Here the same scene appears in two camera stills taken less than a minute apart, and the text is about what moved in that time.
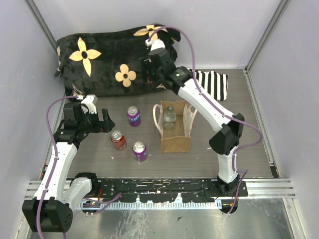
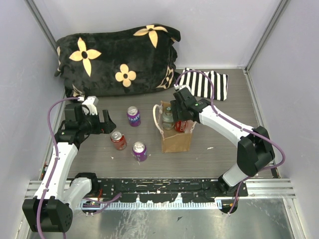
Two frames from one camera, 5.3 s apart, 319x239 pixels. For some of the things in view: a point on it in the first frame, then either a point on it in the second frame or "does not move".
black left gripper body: [91, 122] does not move
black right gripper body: [154, 74] → [178, 111]
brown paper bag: [177, 139] does not move
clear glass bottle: [169, 118] does not move
